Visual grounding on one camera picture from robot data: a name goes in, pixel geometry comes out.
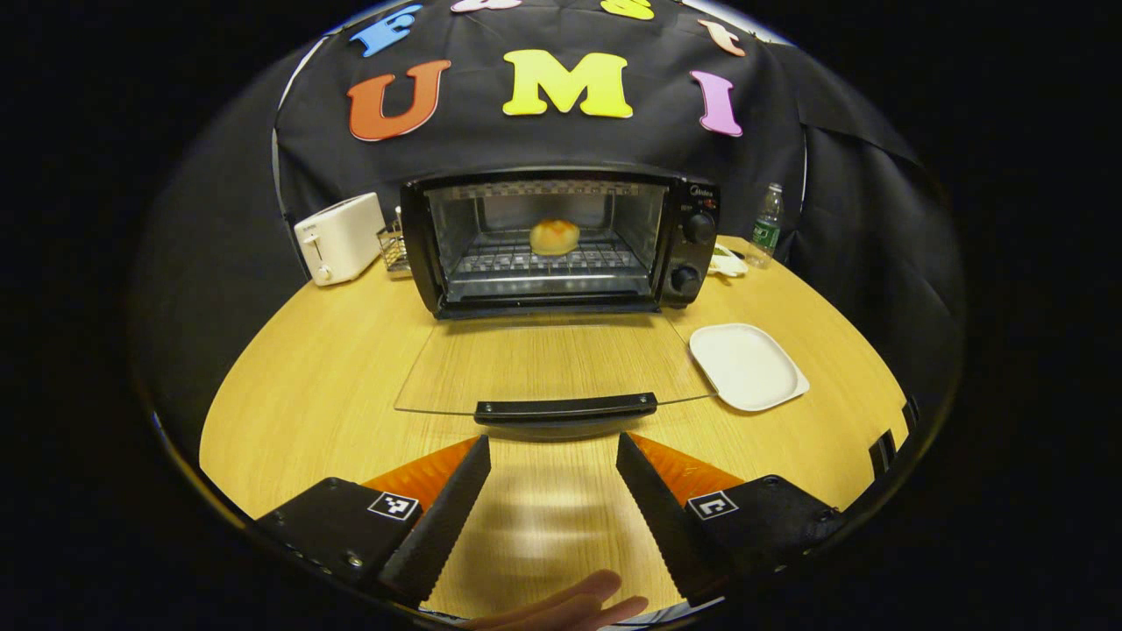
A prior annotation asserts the golden bread bun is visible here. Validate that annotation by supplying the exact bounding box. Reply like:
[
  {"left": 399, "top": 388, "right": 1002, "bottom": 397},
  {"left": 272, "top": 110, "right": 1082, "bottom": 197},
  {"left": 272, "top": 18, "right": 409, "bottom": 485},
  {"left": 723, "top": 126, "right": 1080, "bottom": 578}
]
[{"left": 529, "top": 218, "right": 581, "bottom": 257}]

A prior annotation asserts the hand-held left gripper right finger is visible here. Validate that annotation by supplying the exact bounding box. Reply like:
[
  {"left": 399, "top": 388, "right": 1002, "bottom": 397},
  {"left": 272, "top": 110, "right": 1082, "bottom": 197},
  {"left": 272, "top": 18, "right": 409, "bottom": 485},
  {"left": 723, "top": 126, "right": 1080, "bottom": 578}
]
[{"left": 615, "top": 431, "right": 847, "bottom": 607}]

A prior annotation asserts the green label plastic bottle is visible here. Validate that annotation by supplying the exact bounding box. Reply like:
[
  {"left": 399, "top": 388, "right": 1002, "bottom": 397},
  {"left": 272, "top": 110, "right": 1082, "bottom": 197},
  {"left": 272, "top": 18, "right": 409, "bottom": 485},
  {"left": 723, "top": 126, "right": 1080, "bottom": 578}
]
[{"left": 745, "top": 182, "right": 784, "bottom": 268}]

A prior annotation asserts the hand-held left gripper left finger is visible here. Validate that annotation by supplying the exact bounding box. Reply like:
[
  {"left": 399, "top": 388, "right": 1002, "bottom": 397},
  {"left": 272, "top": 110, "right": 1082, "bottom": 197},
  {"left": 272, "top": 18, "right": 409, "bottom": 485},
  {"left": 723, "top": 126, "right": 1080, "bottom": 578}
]
[{"left": 254, "top": 436, "right": 492, "bottom": 607}]

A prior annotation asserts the white square plate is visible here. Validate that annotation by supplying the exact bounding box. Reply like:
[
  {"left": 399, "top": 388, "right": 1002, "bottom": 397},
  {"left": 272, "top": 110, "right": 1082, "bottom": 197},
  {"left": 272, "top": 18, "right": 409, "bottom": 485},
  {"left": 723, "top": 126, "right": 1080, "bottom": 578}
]
[{"left": 689, "top": 323, "right": 811, "bottom": 413}]

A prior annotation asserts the black electric oven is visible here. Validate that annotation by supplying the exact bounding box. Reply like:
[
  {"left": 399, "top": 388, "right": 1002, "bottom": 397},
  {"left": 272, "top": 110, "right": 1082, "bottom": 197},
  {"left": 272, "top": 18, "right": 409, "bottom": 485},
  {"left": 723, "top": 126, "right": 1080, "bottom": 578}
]
[{"left": 394, "top": 167, "right": 721, "bottom": 439}]

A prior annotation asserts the white toaster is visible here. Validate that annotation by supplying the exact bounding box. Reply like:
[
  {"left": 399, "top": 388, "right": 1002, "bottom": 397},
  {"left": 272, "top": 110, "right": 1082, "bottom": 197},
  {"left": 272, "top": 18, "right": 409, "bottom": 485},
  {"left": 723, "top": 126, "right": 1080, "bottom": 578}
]
[{"left": 294, "top": 192, "right": 387, "bottom": 287}]

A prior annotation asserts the black backdrop cloth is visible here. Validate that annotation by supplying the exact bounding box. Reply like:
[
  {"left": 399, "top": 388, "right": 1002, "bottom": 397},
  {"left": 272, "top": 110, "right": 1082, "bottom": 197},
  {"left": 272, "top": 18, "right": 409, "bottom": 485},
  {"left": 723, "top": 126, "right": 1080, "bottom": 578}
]
[{"left": 127, "top": 0, "right": 965, "bottom": 439}]

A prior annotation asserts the small wire basket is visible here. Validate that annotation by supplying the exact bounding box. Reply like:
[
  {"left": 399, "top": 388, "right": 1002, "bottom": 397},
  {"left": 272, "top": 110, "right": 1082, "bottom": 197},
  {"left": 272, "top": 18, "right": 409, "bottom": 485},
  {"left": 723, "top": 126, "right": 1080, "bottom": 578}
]
[{"left": 377, "top": 206, "right": 411, "bottom": 273}]

